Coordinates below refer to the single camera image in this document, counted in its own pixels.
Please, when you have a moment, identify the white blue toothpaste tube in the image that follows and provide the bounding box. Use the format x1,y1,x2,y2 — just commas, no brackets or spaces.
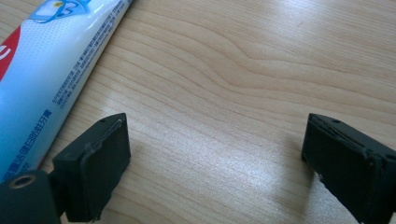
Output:
0,0,135,183

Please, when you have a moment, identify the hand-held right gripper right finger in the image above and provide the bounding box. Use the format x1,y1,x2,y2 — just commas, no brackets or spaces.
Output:
300,113,396,224

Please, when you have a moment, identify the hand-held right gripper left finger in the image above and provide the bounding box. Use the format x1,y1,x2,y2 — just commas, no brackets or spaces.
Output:
51,112,132,224

